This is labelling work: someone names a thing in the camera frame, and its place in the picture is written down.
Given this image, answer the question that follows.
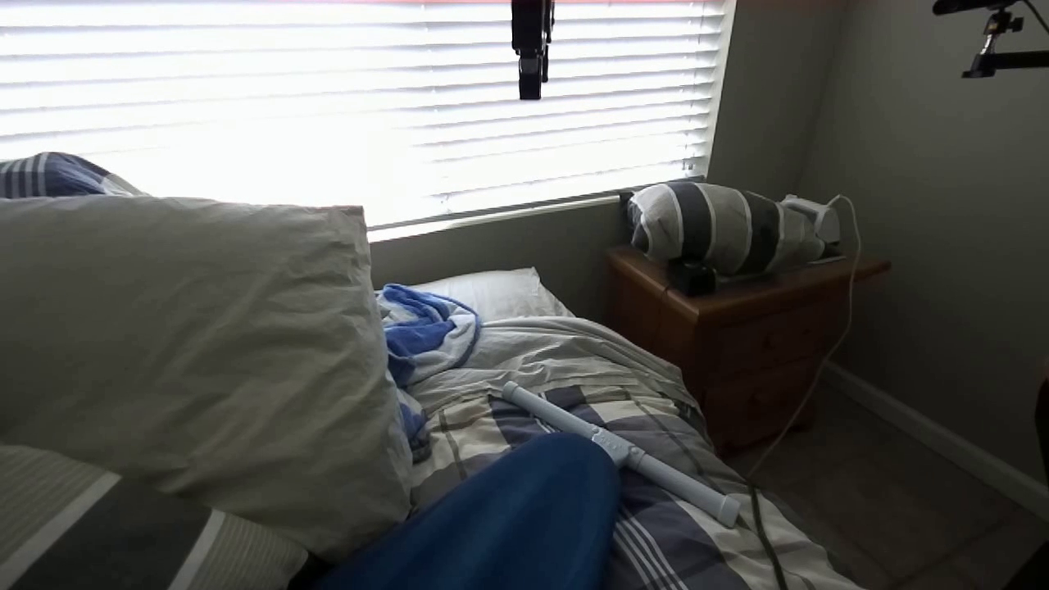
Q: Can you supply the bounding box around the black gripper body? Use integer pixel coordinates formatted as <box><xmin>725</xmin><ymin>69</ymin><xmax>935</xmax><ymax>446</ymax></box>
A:
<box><xmin>508</xmin><ymin>0</ymin><xmax>558</xmax><ymax>58</ymax></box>

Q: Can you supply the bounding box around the large white pillow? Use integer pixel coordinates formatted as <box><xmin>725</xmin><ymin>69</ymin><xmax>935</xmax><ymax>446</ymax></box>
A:
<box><xmin>0</xmin><ymin>192</ymin><xmax>416</xmax><ymax>566</ymax></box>

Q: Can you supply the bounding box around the grey striped pillow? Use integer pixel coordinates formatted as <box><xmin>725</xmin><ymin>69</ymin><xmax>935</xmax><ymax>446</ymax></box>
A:
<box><xmin>626</xmin><ymin>178</ymin><xmax>829</xmax><ymax>278</ymax></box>
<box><xmin>0</xmin><ymin>438</ymin><xmax>313</xmax><ymax>590</ymax></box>

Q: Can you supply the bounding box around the blue plaid pillow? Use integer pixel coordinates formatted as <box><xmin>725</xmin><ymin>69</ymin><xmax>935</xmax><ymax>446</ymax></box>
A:
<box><xmin>0</xmin><ymin>148</ymin><xmax>140</xmax><ymax>203</ymax></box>

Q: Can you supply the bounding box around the window with white blinds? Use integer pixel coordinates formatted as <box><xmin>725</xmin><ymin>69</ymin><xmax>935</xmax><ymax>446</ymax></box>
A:
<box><xmin>0</xmin><ymin>0</ymin><xmax>734</xmax><ymax>236</ymax></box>

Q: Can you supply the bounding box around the white crumpled duvet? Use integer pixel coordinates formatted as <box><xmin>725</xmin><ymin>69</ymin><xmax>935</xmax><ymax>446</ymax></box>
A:
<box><xmin>406</xmin><ymin>310</ymin><xmax>700</xmax><ymax>438</ymax></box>

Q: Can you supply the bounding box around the blue white crumpled cloth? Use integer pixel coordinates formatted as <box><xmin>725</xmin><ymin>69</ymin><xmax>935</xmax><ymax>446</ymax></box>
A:
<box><xmin>375</xmin><ymin>278</ymin><xmax>486</xmax><ymax>390</ymax></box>

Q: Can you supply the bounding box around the white electronic device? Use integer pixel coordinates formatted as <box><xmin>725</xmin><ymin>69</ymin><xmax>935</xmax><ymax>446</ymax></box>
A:
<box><xmin>777</xmin><ymin>189</ymin><xmax>847</xmax><ymax>254</ymax></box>

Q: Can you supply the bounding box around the brown wooden nightstand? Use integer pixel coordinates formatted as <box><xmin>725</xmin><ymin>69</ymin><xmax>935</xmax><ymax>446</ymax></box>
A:
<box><xmin>603</xmin><ymin>240</ymin><xmax>895</xmax><ymax>455</ymax></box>

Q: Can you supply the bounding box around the white plastic tube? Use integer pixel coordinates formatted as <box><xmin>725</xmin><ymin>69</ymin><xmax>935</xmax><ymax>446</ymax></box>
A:
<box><xmin>496</xmin><ymin>378</ymin><xmax>747</xmax><ymax>528</ymax></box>

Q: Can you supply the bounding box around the dark blue cushion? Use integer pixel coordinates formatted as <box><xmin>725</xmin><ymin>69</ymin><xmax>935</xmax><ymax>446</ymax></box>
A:
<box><xmin>307</xmin><ymin>429</ymin><xmax>626</xmax><ymax>590</ymax></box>

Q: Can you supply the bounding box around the blue plaid blanket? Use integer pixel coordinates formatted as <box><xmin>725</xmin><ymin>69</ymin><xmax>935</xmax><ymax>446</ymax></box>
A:
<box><xmin>406</xmin><ymin>375</ymin><xmax>865</xmax><ymax>590</ymax></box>

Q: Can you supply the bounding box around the white power cable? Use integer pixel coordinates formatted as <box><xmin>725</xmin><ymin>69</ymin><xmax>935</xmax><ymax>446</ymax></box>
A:
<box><xmin>747</xmin><ymin>192</ymin><xmax>865</xmax><ymax>472</ymax></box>

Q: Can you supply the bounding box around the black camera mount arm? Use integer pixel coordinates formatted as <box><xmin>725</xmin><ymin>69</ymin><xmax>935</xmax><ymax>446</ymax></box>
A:
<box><xmin>930</xmin><ymin>0</ymin><xmax>1049</xmax><ymax>81</ymax></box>

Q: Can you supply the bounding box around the black cable on bed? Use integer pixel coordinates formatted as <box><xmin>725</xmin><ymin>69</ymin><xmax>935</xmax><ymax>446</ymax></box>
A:
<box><xmin>745</xmin><ymin>484</ymin><xmax>793</xmax><ymax>590</ymax></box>

